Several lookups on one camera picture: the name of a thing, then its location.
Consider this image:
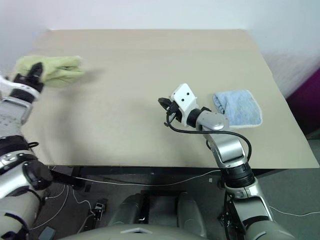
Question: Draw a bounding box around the grey right robot thigh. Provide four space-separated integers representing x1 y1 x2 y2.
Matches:
176 191 208 238

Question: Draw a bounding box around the black table frame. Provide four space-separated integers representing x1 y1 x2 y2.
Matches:
48 164 276 189

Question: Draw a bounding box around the grey robot torso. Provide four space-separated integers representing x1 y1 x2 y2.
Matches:
56 219 210 240

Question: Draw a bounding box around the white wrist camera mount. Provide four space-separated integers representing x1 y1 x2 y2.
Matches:
0 74 41 101
170 83 201 127

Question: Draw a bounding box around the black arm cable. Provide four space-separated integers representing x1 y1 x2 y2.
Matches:
165 109 252 171
24 141 40 151

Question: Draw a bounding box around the thin white cable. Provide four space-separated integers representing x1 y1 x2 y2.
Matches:
267 203 320 217
31 184 97 230
48 169 223 187

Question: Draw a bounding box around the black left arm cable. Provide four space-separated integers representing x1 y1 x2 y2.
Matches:
24 141 40 151

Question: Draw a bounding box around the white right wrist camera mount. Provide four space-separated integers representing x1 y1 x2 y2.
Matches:
170 83 201 127

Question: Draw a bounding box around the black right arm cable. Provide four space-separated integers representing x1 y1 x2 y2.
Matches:
165 109 252 171

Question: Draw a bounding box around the green towel with white trim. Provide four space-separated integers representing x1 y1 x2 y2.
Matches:
15 55 86 89

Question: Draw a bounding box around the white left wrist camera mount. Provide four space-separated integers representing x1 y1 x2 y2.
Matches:
0 74 41 101

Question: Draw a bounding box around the folded blue towel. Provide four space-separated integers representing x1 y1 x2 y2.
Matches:
212 89 264 130

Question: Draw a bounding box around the purple object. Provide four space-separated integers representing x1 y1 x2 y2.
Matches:
286 72 320 135

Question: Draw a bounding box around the grey robot thigh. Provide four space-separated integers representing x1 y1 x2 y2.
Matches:
109 193 151 227
176 191 208 238

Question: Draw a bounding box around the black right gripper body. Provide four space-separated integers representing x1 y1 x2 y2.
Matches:
163 98 185 124

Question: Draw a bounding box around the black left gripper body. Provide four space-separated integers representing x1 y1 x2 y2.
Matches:
12 71 45 94

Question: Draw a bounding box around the grey left robot thigh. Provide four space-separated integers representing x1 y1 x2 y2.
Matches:
109 193 151 227

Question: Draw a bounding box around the black foot pedal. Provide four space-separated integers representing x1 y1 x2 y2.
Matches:
92 198 109 221

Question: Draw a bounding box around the grey box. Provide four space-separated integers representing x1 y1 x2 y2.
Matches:
39 226 56 240

